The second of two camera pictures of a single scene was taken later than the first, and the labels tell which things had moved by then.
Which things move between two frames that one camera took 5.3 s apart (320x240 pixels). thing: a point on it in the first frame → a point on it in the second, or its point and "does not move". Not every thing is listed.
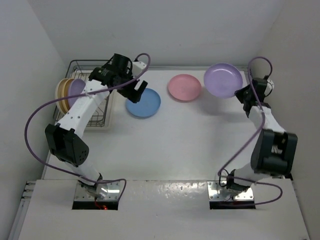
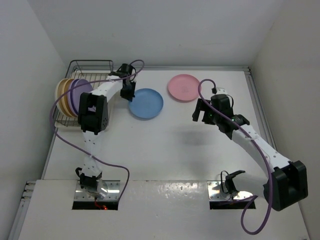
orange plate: x=65 y=91 does not move
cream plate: x=58 y=95 does not move
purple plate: x=222 y=80 → x=75 y=94
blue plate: x=148 y=105 does not move
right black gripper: x=239 y=93 → x=201 y=106
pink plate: x=184 y=87 does not move
